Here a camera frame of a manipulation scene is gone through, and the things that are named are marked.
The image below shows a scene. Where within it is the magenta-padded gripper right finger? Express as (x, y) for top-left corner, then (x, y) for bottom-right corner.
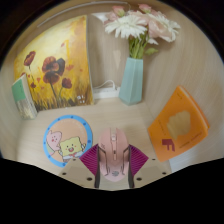
(126, 143), (173, 190)

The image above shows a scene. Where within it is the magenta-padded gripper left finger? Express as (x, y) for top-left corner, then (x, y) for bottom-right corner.
(59, 143), (101, 190)

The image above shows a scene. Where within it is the pink computer mouse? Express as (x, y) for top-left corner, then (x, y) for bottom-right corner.
(97, 127), (131, 183)

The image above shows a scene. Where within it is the round cartoon mouse pad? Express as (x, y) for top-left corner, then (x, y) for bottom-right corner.
(42, 114), (94, 168)

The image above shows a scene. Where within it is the orange book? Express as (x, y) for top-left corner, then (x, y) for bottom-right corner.
(147, 85), (211, 163)

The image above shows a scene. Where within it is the pale green faceted vase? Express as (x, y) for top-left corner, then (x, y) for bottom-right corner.
(118, 57), (144, 106)

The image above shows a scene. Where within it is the green and white book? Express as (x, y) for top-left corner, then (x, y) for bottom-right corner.
(11, 73), (38, 120)

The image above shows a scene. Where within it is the yellow poppy flower painting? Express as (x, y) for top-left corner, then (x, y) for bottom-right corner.
(13, 14), (95, 112)

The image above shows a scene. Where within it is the pink and white flower bouquet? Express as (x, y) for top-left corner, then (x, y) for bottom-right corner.
(103, 3), (182, 60)

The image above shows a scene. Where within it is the white power strip with cable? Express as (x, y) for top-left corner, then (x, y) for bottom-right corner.
(92, 79), (121, 100)

